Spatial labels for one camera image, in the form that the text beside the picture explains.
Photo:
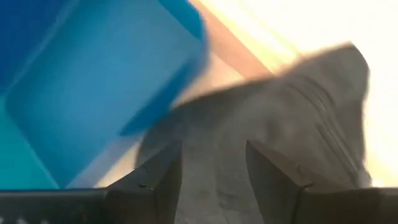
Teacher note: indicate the dark grey cap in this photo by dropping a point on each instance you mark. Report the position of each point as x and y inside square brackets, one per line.
[248, 109]

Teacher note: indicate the blue plastic tray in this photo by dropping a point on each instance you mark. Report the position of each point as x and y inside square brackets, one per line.
[93, 77]

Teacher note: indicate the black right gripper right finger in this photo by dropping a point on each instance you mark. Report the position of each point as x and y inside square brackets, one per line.
[273, 186]

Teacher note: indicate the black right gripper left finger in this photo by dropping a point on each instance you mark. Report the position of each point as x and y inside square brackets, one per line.
[155, 193]

